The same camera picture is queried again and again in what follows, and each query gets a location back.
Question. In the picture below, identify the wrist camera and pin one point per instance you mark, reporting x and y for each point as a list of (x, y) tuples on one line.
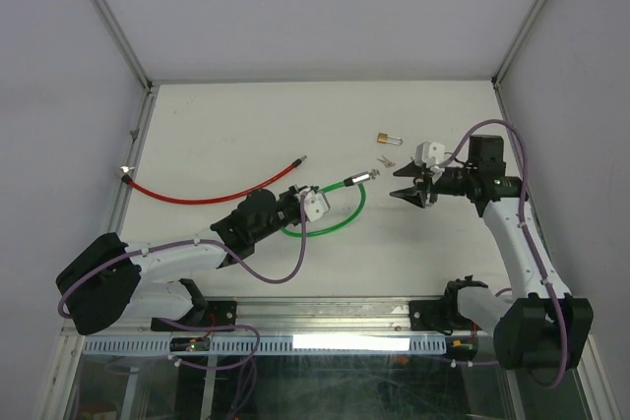
[(315, 203), (430, 154)]

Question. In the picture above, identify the green cable lock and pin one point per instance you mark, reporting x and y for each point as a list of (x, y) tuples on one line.
[(358, 181)]

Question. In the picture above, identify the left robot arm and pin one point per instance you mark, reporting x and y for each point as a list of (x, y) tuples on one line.
[(112, 281)]

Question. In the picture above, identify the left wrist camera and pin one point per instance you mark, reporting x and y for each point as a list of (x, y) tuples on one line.
[(315, 203)]

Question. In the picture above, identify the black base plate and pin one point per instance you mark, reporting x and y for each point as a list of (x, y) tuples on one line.
[(433, 314), (210, 313)]

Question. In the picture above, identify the silver keys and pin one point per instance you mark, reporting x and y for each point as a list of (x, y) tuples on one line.
[(386, 162)]

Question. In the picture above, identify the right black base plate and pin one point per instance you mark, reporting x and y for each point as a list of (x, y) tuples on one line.
[(433, 314)]

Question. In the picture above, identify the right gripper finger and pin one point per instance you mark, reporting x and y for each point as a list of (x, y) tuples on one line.
[(411, 170), (415, 195)]

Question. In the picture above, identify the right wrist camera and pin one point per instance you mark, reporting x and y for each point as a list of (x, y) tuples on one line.
[(430, 154)]

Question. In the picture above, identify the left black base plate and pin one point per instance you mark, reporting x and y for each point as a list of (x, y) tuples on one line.
[(210, 313)]

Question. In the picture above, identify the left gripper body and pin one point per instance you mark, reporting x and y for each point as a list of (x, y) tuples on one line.
[(292, 203)]

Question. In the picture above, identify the white slotted cable duct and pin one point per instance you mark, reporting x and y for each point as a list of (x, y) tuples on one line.
[(241, 345)]

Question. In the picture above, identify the aluminium front rail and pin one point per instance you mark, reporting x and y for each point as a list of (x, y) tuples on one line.
[(315, 314)]

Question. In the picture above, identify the brass long-shackle padlock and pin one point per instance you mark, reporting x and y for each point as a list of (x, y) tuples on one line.
[(386, 139)]

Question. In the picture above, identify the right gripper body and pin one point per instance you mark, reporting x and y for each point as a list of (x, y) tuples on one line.
[(426, 186)]

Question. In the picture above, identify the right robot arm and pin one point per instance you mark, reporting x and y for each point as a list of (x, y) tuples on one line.
[(501, 203)]

